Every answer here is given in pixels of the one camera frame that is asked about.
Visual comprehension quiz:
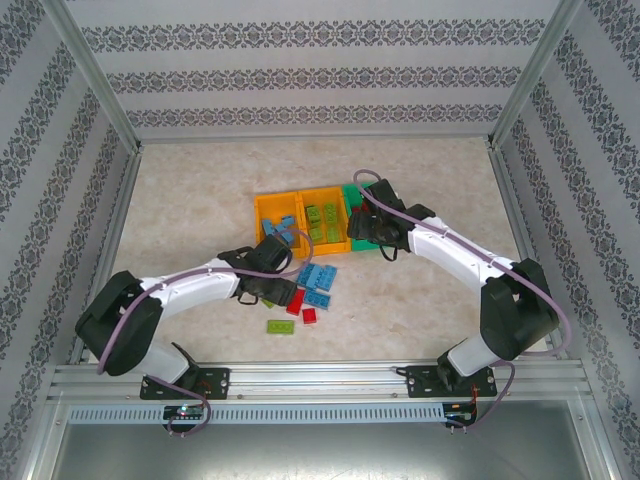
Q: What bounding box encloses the green plastic bin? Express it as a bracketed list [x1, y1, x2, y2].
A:
[342, 183, 386, 254]

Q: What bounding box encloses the orange plastic bin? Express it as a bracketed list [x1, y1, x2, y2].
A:
[297, 187, 351, 259]
[253, 192, 304, 261]

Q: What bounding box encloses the grey metal panel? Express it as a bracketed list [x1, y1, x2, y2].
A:
[29, 394, 621, 480]

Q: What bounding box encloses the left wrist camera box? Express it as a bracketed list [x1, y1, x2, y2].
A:
[254, 234, 294, 274]

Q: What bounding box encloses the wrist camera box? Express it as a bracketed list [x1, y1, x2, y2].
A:
[367, 179, 405, 211]
[254, 234, 294, 274]

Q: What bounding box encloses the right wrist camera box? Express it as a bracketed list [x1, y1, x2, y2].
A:
[367, 179, 405, 211]

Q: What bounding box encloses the aluminium mounting rail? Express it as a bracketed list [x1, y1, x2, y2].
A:
[49, 362, 589, 399]

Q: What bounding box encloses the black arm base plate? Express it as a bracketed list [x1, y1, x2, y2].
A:
[403, 364, 500, 400]
[139, 367, 232, 401]

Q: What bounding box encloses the grey slotted cable duct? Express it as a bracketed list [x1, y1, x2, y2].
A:
[67, 403, 446, 425]

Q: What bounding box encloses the aluminium side rail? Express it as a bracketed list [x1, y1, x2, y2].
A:
[487, 139, 571, 361]
[67, 147, 144, 365]

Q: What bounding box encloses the aluminium frame post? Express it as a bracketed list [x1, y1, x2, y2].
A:
[42, 0, 144, 151]
[487, 0, 586, 149]

